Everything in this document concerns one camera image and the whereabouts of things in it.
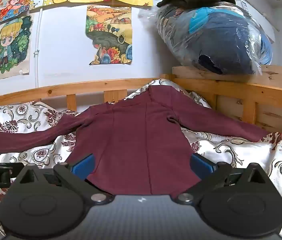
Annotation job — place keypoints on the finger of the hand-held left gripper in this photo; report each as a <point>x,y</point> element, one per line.
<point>14,167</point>

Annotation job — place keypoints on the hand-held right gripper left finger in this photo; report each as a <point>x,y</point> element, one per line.
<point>83,169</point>

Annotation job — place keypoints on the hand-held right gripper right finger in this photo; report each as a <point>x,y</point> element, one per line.
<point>202,166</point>

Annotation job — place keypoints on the maroon long-sleeve shirt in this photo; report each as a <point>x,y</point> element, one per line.
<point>136,135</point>

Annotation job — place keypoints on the clear plastic bag of clothes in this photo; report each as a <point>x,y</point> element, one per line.
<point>226,42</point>

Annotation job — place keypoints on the white floral satin bedspread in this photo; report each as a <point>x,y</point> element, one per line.
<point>231,150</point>

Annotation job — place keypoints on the pale wooden plank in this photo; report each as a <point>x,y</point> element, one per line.
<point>276,76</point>

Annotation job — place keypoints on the wooden bed frame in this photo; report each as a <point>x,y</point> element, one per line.
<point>231,90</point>

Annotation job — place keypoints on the blond cartoon child wall poster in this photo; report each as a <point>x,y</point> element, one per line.
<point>12,45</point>

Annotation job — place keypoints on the white wall pipe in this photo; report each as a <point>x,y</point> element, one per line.
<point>37,42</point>

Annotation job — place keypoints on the landscape drawing wall poster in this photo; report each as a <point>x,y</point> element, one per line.
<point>109,35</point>

